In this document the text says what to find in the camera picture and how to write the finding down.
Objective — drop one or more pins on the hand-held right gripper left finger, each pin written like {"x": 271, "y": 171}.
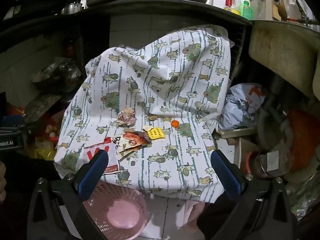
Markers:
{"x": 93, "y": 173}

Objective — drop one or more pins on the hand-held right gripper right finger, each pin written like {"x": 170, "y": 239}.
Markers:
{"x": 226, "y": 177}

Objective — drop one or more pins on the white and red wrapper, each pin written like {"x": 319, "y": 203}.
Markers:
{"x": 110, "y": 156}

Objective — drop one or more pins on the pink plastic basket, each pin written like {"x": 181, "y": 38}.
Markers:
{"x": 125, "y": 217}

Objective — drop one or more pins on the red snack wrapper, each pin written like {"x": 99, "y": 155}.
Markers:
{"x": 135, "y": 138}

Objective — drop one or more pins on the yellow packet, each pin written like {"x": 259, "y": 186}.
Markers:
{"x": 155, "y": 133}

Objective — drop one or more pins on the yellow plastic bag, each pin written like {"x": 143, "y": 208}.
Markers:
{"x": 45, "y": 152}

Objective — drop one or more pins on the red basin of eggs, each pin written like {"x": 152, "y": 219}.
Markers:
{"x": 51, "y": 130}

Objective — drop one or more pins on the glass jar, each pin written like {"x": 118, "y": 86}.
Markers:
{"x": 272, "y": 161}

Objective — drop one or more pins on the crumpled pink tissue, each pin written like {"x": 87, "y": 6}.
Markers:
{"x": 127, "y": 117}

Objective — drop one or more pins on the white and blue plastic bag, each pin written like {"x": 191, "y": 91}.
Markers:
{"x": 240, "y": 105}

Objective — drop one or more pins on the orange bottle cap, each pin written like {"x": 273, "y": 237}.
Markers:
{"x": 175, "y": 123}

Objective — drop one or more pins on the brown peel scrap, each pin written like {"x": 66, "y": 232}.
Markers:
{"x": 152, "y": 117}

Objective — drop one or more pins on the orange plastic basin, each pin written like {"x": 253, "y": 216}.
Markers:
{"x": 306, "y": 140}

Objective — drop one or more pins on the cat print cloth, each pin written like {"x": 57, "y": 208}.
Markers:
{"x": 160, "y": 80}

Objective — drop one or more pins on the stained white sink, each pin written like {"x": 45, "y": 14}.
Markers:
{"x": 282, "y": 52}

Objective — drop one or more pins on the steel kettle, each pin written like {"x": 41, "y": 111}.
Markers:
{"x": 72, "y": 8}

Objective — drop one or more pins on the green detergent bottle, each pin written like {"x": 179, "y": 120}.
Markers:
{"x": 247, "y": 8}

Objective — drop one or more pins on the cooking oil bottle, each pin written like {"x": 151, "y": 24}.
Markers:
{"x": 232, "y": 1}

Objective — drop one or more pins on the wooden cutting board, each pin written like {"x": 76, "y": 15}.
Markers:
{"x": 278, "y": 2}

